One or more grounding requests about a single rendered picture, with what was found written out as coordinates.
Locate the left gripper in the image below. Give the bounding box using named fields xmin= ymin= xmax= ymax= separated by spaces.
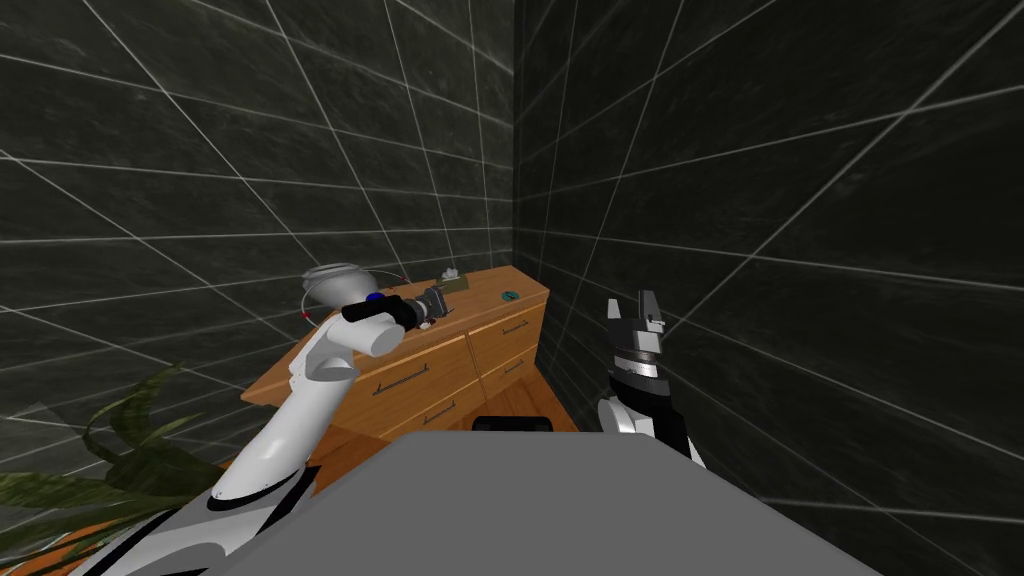
xmin=415 ymin=287 xmax=454 ymax=328

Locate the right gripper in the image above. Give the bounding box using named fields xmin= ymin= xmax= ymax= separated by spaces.
xmin=605 ymin=288 xmax=668 ymax=363

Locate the wooden dresser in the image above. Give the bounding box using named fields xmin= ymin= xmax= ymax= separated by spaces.
xmin=239 ymin=265 xmax=552 ymax=442

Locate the narrow wooden drawer front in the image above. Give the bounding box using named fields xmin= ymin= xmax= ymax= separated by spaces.
xmin=477 ymin=342 xmax=545 ymax=403
xmin=466 ymin=301 xmax=549 ymax=379

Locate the wide wooden drawer front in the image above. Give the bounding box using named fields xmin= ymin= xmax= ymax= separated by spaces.
xmin=375 ymin=380 xmax=488 ymax=442
xmin=334 ymin=335 xmax=481 ymax=439

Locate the white basin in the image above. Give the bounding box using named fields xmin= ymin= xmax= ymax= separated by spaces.
xmin=299 ymin=263 xmax=380 ymax=311

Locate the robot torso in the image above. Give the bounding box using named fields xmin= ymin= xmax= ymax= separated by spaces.
xmin=203 ymin=415 xmax=885 ymax=576

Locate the green leafy plant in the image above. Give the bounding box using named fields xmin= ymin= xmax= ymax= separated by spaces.
xmin=0 ymin=361 xmax=235 ymax=576

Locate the long dark drawer handle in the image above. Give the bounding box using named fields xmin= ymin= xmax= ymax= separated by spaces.
xmin=371 ymin=364 xmax=433 ymax=397

